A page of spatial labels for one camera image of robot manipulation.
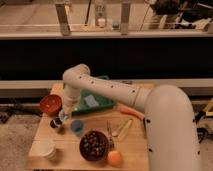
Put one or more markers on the blue plastic cup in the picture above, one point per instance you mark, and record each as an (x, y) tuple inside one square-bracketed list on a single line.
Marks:
[(77, 127)]

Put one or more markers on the green plastic tray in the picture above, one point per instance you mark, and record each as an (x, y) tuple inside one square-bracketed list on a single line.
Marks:
[(76, 101)]

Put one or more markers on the metal tongs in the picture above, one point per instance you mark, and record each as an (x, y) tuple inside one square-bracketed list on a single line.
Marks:
[(111, 142)]

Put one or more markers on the red bowl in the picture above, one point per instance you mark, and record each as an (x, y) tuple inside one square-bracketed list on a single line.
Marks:
[(51, 104)]

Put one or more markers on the wooden board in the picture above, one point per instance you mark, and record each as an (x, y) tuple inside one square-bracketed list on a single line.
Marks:
[(133, 147)]

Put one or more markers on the dark bowl with nuts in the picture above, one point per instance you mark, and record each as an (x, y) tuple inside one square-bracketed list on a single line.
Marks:
[(94, 146)]

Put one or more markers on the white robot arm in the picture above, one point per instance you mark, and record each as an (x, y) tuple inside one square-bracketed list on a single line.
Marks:
[(172, 138)]

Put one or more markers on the light blue towel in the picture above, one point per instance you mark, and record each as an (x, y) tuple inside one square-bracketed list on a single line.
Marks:
[(91, 101)]

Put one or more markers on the small metal cup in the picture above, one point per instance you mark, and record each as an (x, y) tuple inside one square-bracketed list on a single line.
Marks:
[(56, 124)]

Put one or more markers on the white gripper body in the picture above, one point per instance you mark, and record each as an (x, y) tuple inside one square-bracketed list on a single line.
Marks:
[(64, 115)]

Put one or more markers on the yellow black stand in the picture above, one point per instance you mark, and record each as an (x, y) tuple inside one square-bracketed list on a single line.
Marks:
[(205, 130)]

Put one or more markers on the wooden spoon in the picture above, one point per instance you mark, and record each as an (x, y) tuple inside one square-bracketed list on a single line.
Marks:
[(121, 132)]

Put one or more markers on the orange carrot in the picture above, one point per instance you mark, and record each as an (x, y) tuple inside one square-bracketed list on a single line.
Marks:
[(129, 111)]

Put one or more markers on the orange fruit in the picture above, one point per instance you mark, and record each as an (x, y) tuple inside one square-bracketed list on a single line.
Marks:
[(114, 158)]

